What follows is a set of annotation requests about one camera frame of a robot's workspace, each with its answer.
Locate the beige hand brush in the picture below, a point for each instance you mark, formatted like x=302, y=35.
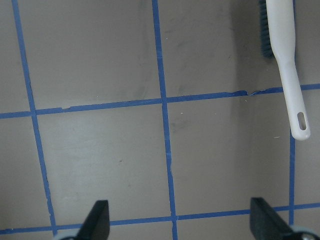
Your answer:
x=278, y=40

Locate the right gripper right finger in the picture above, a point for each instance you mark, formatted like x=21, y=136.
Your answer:
x=266, y=224

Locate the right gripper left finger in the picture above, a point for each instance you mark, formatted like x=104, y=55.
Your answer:
x=97, y=224

